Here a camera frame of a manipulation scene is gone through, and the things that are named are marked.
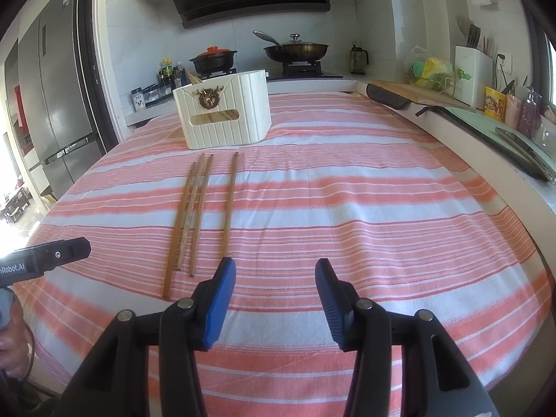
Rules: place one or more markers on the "dark wok with glass lid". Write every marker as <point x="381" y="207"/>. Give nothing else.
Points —
<point x="297" y="50"/>

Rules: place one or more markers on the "light green cutting board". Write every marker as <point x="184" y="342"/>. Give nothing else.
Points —
<point x="473" y="119"/>

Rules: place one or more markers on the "person's left hand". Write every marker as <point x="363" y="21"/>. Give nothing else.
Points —
<point x="13" y="347"/>

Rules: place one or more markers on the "kitchen knives in holder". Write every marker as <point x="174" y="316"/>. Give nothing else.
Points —
<point x="473" y="37"/>

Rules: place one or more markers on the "cream ribbed utensil holder box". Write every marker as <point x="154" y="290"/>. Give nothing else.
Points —
<point x="226" y="113"/>

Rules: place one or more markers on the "white wall socket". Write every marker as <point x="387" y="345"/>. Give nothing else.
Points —
<point x="504" y="63"/>

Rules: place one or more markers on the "wooden chopstick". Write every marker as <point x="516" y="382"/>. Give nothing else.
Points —
<point x="197" y="79"/>
<point x="191" y="77"/>
<point x="231" y="204"/>
<point x="180" y="228"/>
<point x="191" y="208"/>
<point x="202" y="213"/>

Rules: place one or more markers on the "wooden cutting board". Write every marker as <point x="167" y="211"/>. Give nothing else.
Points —
<point x="417" y="91"/>

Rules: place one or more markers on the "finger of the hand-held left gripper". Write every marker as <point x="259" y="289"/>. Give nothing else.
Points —
<point x="61" y="253"/>

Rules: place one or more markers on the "dark glass jar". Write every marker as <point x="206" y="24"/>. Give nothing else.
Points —
<point x="358" y="61"/>

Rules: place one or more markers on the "pink glitter bottle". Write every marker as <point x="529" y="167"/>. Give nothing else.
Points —
<point x="528" y="115"/>

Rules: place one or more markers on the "red hanging cloth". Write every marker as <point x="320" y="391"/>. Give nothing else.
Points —
<point x="24" y="117"/>

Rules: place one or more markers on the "white knife holder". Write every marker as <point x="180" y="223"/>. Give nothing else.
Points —
<point x="471" y="78"/>

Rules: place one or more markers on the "plastic bag with yellow contents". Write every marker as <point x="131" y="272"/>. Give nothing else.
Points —
<point x="428" y="69"/>

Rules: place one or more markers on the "black pot with orange lid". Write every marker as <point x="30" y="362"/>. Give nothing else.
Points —
<point x="215" y="63"/>

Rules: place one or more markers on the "row of spice jars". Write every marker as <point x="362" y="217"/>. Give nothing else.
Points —
<point x="150" y="95"/>

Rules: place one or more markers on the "black gas stove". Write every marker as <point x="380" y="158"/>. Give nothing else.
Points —
<point x="304" y="72"/>

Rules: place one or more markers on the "group of sauce bottles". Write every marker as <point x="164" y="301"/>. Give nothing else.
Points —
<point x="170" y="76"/>

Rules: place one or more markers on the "grey refrigerator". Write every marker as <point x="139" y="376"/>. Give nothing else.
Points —
<point x="56" y="95"/>

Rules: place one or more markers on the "black oblong object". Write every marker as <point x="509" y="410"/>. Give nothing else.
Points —
<point x="388" y="95"/>

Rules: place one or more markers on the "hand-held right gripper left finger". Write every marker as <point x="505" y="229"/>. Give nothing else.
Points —
<point x="219" y="304"/>

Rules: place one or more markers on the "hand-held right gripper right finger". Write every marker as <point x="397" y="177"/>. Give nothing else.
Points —
<point x="330" y="308"/>

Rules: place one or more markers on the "pink white striped tablecloth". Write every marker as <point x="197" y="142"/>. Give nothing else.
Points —
<point x="347" y="208"/>

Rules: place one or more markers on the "yellow printed cup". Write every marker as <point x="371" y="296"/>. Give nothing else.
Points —
<point x="495" y="102"/>

